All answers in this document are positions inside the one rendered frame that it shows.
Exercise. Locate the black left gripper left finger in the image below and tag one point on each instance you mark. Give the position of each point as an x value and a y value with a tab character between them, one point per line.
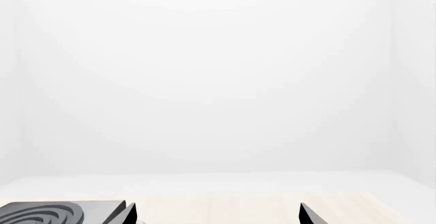
128	217

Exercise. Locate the grey flat stove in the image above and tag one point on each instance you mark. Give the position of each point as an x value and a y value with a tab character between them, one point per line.
98	210

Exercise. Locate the dark spiral stove burner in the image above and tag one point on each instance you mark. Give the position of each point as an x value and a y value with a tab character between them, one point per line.
44	213

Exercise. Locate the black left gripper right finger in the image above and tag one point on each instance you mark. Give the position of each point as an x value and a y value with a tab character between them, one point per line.
309	216

